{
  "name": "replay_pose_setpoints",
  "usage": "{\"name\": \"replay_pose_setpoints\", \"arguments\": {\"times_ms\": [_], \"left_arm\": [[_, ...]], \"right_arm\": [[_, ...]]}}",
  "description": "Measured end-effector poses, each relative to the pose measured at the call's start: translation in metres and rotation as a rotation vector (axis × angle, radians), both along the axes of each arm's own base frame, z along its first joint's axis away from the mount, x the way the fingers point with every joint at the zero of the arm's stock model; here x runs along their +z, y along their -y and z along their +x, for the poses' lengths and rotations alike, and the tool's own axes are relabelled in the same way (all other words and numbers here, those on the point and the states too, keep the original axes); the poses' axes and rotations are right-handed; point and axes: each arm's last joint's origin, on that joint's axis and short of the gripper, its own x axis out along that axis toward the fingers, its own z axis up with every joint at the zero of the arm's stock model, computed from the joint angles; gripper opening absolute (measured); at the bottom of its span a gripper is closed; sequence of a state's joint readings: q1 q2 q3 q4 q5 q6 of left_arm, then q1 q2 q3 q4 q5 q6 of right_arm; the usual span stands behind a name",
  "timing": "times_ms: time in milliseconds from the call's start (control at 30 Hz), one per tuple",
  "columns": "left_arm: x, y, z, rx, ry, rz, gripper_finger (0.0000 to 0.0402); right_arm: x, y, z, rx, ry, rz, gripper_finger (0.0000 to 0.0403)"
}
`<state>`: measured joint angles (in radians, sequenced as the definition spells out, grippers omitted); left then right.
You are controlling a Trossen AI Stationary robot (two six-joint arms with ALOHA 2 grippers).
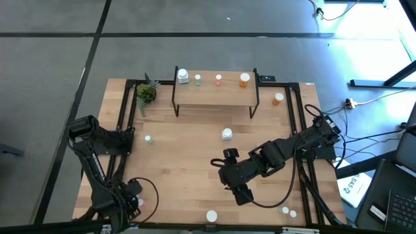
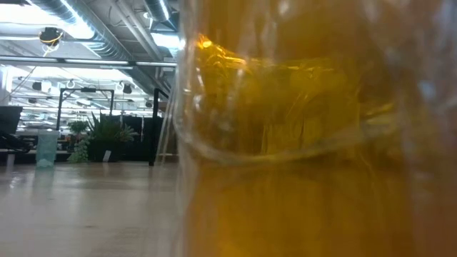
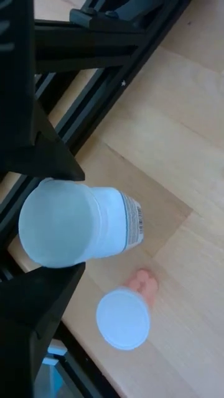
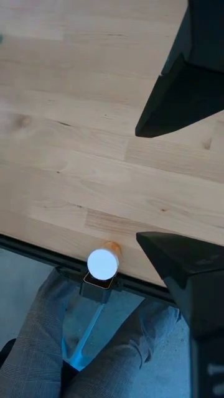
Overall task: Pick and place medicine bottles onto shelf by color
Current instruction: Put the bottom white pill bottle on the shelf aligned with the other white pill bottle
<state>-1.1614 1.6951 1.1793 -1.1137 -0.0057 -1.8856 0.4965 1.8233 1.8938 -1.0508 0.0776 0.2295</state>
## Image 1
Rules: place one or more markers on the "silver metal bracket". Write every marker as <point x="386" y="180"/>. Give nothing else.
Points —
<point x="300" y="230"/>

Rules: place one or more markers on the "small pink pill bottle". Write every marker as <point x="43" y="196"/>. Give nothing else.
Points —
<point x="218" y="78"/>
<point x="141" y="202"/>
<point x="292" y="213"/>

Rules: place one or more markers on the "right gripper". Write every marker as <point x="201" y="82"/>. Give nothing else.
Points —
<point x="242" y="175"/>

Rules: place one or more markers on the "small black box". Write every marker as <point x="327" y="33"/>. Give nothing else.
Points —
<point x="268" y="78"/>

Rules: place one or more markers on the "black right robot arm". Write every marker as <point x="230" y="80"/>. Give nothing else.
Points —
<point x="292" y="143"/>

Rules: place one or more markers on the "white box with blue print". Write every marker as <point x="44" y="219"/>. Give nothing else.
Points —
<point x="354" y="188"/>

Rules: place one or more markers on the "white bottle blue label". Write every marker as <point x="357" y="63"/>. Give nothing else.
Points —
<point x="183" y="74"/>

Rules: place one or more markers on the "black aluminium table frame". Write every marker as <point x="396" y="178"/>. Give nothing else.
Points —
<point x="279" y="83"/>

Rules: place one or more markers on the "black keyboard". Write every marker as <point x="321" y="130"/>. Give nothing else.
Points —
<point x="403" y="211"/>

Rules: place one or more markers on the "orange pill bottle white cap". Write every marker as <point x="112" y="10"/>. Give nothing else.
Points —
<point x="278" y="97"/>
<point x="244" y="78"/>
<point x="211" y="215"/>

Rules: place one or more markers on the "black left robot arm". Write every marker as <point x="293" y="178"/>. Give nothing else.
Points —
<point x="97" y="169"/>

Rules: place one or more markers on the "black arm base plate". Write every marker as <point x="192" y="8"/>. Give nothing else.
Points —
<point x="326" y="152"/>
<point x="120" y="146"/>

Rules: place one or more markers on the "wooden shelf black frame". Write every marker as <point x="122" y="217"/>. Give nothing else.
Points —
<point x="214" y="92"/>

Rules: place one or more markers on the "black box white label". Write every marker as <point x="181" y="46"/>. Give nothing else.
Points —
<point x="377" y="212"/>

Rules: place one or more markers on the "dark grey screen panel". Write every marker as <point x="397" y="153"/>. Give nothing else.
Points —
<point x="408" y="146"/>

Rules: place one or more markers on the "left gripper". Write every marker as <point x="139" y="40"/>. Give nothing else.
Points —
<point x="120" y="208"/>

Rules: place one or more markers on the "small green pill bottle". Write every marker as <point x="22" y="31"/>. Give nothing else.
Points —
<point x="148" y="138"/>
<point x="197" y="78"/>

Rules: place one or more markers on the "potted succulent plant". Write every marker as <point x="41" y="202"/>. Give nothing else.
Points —
<point x="146" y="93"/>

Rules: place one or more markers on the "grey chair foot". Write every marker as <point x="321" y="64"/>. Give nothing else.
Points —
<point x="9" y="150"/>

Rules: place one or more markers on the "black desk foot bar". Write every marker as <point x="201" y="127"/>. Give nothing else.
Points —
<point x="357" y="169"/>
<point x="367" y="83"/>

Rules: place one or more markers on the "small bottles front right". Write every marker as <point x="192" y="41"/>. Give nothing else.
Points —
<point x="285" y="210"/>

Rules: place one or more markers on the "white medicine bottle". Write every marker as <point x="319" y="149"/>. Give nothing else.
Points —
<point x="227" y="133"/>

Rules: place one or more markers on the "yellow power plug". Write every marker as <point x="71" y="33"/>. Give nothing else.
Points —
<point x="350" y="104"/>

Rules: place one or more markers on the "dark grey side table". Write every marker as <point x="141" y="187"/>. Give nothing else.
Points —
<point x="380" y="182"/>

